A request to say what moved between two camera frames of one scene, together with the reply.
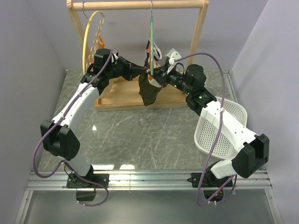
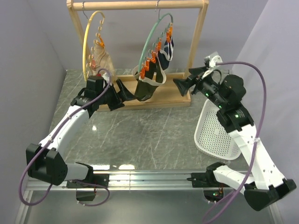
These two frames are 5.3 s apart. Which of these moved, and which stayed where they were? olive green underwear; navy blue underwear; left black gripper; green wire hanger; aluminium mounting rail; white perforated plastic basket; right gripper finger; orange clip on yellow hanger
Moved: left black gripper; right gripper finger; green wire hanger; olive green underwear; navy blue underwear
Stayed: white perforated plastic basket; aluminium mounting rail; orange clip on yellow hanger
